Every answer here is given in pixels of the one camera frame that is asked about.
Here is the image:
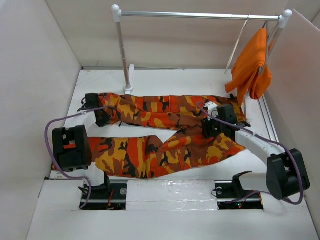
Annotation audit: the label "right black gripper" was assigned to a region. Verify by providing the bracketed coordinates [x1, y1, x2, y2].
[200, 112, 226, 139]

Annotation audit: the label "orange camouflage trousers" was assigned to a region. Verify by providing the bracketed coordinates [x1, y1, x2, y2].
[51, 92, 248, 180]

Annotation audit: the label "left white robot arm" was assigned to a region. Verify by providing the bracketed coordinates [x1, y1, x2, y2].
[50, 93, 112, 199]

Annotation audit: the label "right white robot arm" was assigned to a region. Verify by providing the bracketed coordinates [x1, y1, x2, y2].
[197, 101, 310, 205]

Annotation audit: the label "orange cloth on hanger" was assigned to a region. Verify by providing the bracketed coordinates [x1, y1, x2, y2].
[225, 28, 272, 106]

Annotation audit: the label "grey hanger holding cloth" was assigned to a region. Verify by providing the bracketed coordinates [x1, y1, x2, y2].
[258, 21, 280, 76]

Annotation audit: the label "empty white hanger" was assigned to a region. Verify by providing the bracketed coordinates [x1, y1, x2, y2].
[224, 14, 250, 74]

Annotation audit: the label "white foam block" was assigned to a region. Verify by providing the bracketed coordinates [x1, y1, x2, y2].
[126, 180, 218, 212]

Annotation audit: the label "white metal clothes rack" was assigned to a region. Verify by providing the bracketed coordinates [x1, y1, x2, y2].
[111, 4, 293, 94]

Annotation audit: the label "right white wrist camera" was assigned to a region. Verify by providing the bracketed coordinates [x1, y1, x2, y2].
[203, 101, 219, 120]

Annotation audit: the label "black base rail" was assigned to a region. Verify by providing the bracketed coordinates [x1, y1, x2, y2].
[81, 180, 264, 211]

